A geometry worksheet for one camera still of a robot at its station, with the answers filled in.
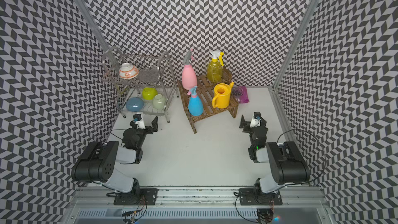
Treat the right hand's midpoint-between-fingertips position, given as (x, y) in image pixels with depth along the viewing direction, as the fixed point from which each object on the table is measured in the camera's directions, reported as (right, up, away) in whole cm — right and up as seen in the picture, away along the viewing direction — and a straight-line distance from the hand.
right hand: (250, 117), depth 90 cm
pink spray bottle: (-35, +21, -12) cm, 42 cm away
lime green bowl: (-65, +15, +13) cm, 68 cm away
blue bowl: (-71, +8, +6) cm, 72 cm away
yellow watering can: (-18, +11, -8) cm, 22 cm away
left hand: (-60, 0, 0) cm, 60 cm away
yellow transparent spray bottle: (-22, +25, -11) cm, 35 cm away
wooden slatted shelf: (-26, +17, -6) cm, 31 cm away
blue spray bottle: (-32, +6, -11) cm, 34 cm away
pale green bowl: (-56, +9, +8) cm, 58 cm away
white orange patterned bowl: (-69, +26, -6) cm, 74 cm away
